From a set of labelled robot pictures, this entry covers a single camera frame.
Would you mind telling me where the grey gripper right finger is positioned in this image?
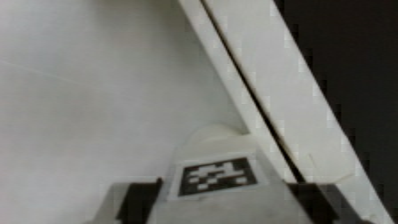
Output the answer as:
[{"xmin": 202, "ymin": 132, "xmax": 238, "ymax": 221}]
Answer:
[{"xmin": 287, "ymin": 183, "xmax": 374, "ymax": 224}]

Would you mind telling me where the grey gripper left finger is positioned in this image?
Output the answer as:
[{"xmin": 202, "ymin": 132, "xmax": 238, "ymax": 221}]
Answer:
[{"xmin": 94, "ymin": 177, "xmax": 163, "ymax": 224}]

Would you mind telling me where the white square table top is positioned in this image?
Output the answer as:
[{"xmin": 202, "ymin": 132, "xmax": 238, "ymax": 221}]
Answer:
[{"xmin": 0, "ymin": 0, "xmax": 246, "ymax": 224}]

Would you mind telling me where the white U-shaped obstacle fence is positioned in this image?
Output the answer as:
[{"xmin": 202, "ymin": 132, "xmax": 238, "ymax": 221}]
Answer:
[{"xmin": 200, "ymin": 0, "xmax": 394, "ymax": 224}]

